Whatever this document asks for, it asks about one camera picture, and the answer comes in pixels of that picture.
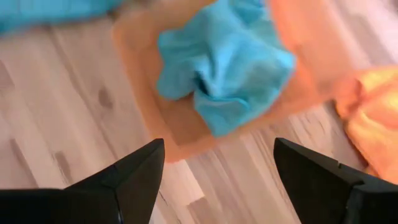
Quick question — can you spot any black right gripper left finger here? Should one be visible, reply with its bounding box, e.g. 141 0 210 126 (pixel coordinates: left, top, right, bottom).
0 138 165 224

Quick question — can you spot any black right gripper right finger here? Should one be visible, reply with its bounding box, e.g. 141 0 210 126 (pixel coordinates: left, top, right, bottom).
273 137 398 224

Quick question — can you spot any blue microfiber towel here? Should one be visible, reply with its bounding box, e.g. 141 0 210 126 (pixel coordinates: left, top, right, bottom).
155 0 297 138
0 0 126 34

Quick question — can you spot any yellow microfiber towel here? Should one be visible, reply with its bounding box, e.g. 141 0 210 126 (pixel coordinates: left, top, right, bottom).
335 65 398 185

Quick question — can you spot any translucent orange plastic basket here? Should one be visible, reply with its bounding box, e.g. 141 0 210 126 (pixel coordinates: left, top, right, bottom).
111 0 361 164

